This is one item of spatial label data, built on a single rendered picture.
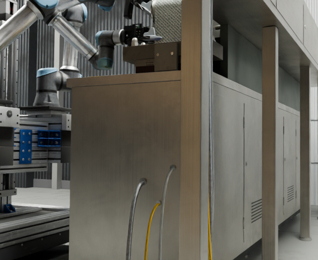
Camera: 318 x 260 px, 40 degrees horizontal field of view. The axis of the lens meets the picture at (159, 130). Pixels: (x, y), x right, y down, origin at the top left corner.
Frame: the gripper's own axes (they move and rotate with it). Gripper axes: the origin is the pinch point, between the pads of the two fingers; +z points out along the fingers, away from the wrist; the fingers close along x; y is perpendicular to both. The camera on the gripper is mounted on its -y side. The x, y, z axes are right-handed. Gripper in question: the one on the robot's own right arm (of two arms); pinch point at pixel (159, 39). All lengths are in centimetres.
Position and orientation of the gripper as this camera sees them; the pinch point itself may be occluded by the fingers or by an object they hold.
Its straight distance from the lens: 209.7
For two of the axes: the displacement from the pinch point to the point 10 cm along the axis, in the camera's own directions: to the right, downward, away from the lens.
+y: 1.0, -9.9, 0.7
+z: 8.8, 0.5, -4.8
